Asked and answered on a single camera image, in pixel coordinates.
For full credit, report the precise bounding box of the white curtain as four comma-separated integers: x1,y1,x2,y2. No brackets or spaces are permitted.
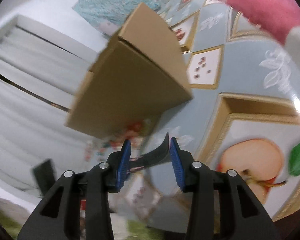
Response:
0,15,96,209

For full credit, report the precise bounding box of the black hair clip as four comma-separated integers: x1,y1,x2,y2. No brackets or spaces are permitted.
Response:
128,133,170,173

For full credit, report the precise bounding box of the teal floral hanging garment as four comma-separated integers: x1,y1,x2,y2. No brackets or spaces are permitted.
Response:
72,0,161,29

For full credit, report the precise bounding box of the fruit pattern tablecloth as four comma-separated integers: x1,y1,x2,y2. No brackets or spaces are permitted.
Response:
84,0,300,235

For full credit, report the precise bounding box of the brown cardboard box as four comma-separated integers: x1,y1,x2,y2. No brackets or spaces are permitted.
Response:
65,3,192,138

